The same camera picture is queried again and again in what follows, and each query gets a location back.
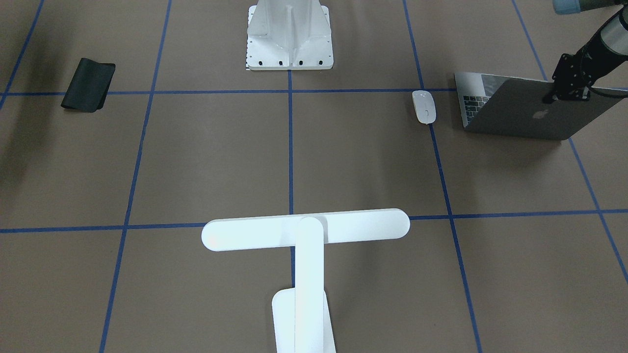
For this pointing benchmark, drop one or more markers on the black folded mouse pad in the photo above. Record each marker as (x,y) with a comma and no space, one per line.
(89,86)

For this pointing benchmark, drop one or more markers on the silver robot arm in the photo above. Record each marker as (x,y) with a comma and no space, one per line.
(608,47)

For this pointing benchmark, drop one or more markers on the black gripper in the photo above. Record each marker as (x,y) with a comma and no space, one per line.
(590,52)

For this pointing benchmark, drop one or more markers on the white computer mouse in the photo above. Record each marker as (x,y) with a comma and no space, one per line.
(424,105)

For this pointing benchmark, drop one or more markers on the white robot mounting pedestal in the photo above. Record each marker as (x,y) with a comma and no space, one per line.
(289,35)

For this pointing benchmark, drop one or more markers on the grey laptop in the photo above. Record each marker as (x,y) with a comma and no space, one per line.
(524,108)

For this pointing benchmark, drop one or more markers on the white desk lamp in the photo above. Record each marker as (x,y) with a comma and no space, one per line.
(301,316)

